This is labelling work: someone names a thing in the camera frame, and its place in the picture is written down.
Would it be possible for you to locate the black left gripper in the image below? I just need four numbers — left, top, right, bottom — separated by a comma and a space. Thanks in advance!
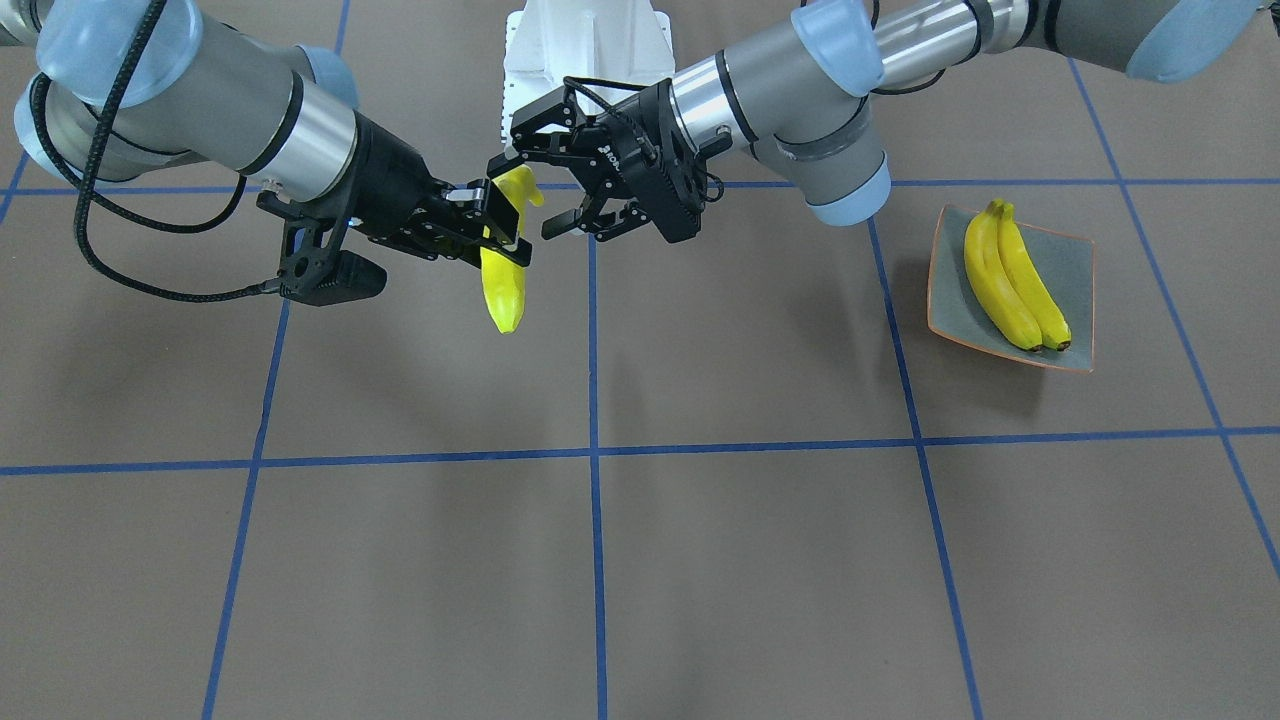
486, 79, 710, 243

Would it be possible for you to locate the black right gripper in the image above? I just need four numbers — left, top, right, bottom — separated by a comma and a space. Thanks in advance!
340, 111, 532, 269

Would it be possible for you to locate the yellow banana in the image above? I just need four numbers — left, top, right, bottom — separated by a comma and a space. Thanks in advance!
963, 199, 1044, 352
996, 199, 1073, 352
481, 165, 544, 334

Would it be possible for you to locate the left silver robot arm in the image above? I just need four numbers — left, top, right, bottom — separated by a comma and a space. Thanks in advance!
488, 1, 1260, 243

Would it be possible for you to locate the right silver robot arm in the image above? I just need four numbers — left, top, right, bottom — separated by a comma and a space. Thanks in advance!
3, 1, 531, 292

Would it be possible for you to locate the grey square plate orange rim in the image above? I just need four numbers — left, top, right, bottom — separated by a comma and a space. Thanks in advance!
925, 204, 1096, 374

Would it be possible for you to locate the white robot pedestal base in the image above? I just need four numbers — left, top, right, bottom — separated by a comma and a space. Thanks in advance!
500, 1, 676, 143

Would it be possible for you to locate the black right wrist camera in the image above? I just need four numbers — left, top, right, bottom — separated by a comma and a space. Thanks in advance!
256, 190, 387, 307

